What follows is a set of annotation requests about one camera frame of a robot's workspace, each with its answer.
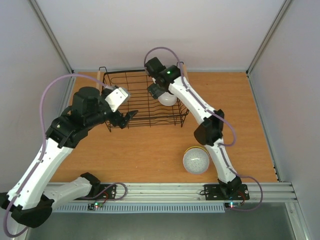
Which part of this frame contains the plain white bowl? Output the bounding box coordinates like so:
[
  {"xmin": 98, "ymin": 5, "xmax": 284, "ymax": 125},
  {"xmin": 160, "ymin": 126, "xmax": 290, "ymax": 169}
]
[{"xmin": 158, "ymin": 92, "xmax": 177, "ymax": 107}]

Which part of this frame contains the lime green bowl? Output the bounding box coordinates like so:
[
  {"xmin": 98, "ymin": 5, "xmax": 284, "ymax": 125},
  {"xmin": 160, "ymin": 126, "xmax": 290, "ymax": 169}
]
[{"xmin": 184, "ymin": 146, "xmax": 209, "ymax": 154}]

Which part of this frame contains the dotted patterned white bowl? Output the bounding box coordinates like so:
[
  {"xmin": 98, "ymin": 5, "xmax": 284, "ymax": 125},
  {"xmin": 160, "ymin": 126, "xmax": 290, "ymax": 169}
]
[{"xmin": 182, "ymin": 148, "xmax": 210, "ymax": 175}]

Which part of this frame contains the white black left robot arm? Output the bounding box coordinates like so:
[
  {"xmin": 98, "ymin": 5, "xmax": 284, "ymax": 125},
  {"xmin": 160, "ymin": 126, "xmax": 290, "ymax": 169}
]
[{"xmin": 0, "ymin": 86, "xmax": 137, "ymax": 228}]

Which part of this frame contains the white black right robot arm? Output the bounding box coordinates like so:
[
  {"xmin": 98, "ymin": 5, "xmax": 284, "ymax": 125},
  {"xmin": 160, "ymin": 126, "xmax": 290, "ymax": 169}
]
[{"xmin": 144, "ymin": 57, "xmax": 242, "ymax": 199}]

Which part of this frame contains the left small circuit board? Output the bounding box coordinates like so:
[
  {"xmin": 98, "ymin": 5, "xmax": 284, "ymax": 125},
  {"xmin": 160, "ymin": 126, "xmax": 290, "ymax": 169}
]
[{"xmin": 87, "ymin": 202, "xmax": 104, "ymax": 211}]

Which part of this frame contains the small circuit board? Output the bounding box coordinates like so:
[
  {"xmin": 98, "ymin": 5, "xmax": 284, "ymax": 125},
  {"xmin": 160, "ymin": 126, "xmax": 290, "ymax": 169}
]
[
  {"xmin": 224, "ymin": 201, "xmax": 243, "ymax": 209},
  {"xmin": 87, "ymin": 202, "xmax": 104, "ymax": 211}
]

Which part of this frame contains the right small circuit board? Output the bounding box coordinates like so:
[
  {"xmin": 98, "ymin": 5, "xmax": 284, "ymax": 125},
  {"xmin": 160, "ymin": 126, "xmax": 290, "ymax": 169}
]
[{"xmin": 224, "ymin": 201, "xmax": 243, "ymax": 209}]

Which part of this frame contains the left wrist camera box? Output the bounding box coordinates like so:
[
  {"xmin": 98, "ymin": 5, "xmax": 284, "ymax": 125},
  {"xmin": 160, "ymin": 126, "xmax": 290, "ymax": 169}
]
[{"xmin": 104, "ymin": 87, "xmax": 131, "ymax": 113}]

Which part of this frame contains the black wire dish rack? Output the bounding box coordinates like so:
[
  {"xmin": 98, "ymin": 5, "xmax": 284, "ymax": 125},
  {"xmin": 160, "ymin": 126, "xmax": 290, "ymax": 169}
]
[{"xmin": 96, "ymin": 66, "xmax": 189, "ymax": 128}]

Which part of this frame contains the right wooden rack handle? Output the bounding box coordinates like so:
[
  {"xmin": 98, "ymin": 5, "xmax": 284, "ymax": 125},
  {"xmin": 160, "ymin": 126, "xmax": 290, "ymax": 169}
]
[{"xmin": 182, "ymin": 64, "xmax": 189, "ymax": 81}]

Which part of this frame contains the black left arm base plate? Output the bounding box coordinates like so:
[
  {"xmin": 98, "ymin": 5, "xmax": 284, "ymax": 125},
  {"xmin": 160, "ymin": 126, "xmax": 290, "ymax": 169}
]
[{"xmin": 79, "ymin": 184, "xmax": 117, "ymax": 200}]

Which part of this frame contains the grey slotted cable duct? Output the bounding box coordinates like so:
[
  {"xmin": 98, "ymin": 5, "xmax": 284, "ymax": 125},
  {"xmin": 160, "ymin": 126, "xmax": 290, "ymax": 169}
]
[{"xmin": 54, "ymin": 202, "xmax": 225, "ymax": 214}]

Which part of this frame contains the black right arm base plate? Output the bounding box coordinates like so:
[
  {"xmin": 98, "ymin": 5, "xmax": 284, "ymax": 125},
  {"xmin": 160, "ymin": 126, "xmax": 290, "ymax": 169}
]
[{"xmin": 202, "ymin": 184, "xmax": 250, "ymax": 201}]

